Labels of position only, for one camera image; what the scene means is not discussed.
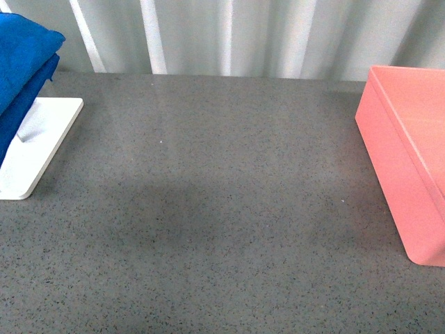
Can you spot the blue microfiber cloth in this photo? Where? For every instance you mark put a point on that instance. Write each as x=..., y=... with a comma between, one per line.
x=28, y=59

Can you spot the white rack with wooden bars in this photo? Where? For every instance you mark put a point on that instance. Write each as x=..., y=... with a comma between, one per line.
x=37, y=140

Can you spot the pink plastic box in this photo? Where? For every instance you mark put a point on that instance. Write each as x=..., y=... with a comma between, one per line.
x=401, y=120

